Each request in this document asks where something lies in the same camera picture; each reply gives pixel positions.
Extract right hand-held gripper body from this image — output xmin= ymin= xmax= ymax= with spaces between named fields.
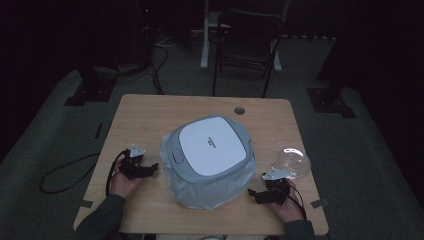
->
xmin=255 ymin=166 xmax=296 ymax=206

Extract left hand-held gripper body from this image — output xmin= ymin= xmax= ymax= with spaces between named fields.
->
xmin=118 ymin=143 xmax=152 ymax=181

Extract clear plastic bowl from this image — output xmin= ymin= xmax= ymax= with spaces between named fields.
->
xmin=276 ymin=147 xmax=312 ymax=180

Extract translucent plastic trash bag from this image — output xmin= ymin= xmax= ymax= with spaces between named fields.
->
xmin=160 ymin=134 xmax=257 ymax=211

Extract grey and white trash can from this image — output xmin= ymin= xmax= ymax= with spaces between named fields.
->
xmin=165 ymin=114 xmax=255 ymax=185

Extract person's right hand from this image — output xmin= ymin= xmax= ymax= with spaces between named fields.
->
xmin=269 ymin=178 xmax=306 ymax=224

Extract person's left hand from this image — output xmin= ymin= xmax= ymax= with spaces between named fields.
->
xmin=109 ymin=160 xmax=145 ymax=200

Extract black stand base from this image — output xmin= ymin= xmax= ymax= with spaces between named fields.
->
xmin=306 ymin=84 xmax=357 ymax=119
xmin=64 ymin=64 xmax=118 ymax=107

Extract black folding chair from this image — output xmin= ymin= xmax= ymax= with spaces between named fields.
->
xmin=211 ymin=10 xmax=284 ymax=99

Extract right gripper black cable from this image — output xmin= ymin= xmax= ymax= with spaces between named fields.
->
xmin=278 ymin=184 xmax=308 ymax=221

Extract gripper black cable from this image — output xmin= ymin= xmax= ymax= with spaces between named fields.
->
xmin=278 ymin=184 xmax=308 ymax=221
xmin=39 ymin=149 xmax=131 ymax=198

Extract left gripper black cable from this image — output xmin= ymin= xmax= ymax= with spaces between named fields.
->
xmin=39 ymin=149 xmax=131 ymax=198

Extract black floor cables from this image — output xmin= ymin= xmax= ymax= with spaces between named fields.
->
xmin=114 ymin=36 xmax=174 ymax=96

